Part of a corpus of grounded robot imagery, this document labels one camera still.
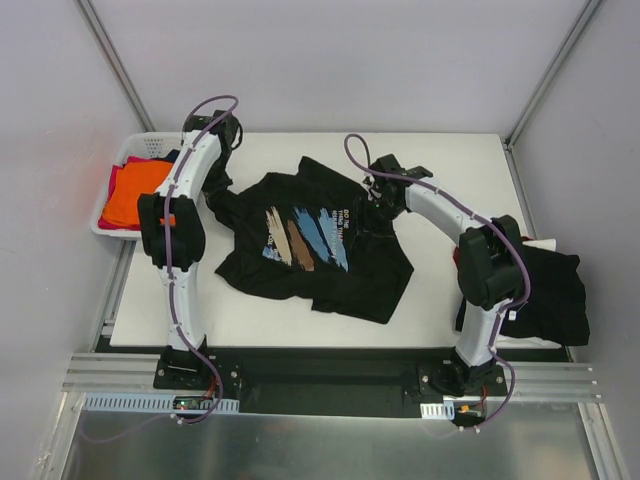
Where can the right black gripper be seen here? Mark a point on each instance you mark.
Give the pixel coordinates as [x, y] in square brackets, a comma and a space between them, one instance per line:
[378, 198]

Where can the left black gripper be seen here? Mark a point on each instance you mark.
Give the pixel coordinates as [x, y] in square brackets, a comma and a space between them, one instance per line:
[216, 179]

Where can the white plastic laundry basket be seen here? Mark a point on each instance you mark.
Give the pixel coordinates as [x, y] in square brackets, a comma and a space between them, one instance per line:
[139, 169]

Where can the black t shirt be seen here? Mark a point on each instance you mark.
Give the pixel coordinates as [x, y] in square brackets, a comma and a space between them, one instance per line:
[302, 235]
[556, 308]

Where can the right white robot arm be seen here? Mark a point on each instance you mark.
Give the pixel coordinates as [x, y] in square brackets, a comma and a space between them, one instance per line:
[491, 273]

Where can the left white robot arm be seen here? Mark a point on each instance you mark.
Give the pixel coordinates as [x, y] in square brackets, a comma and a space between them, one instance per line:
[174, 238]

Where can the navy t shirt in basket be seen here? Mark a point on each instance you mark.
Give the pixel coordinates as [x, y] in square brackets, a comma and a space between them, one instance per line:
[172, 156]

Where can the orange t shirt in basket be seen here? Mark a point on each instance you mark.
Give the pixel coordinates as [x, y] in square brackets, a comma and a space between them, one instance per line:
[135, 195]

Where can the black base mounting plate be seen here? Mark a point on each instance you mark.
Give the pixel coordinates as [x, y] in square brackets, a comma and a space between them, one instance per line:
[381, 383]

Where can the left aluminium corner post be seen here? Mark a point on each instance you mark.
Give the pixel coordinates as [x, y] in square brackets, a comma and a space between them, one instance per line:
[111, 56]

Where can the aluminium corner post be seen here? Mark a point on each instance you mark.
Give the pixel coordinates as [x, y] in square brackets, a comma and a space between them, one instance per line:
[578, 28]
[111, 56]

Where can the right white cable duct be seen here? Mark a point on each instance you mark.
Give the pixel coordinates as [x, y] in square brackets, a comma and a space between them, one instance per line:
[444, 410]

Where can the white cable duct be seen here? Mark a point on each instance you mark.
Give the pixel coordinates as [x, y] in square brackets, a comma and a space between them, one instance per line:
[444, 410]
[157, 404]

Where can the left white cable duct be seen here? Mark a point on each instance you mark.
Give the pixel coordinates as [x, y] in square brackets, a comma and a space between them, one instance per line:
[157, 404]

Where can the right aluminium corner post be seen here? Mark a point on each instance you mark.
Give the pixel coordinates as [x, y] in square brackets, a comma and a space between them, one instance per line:
[578, 28]

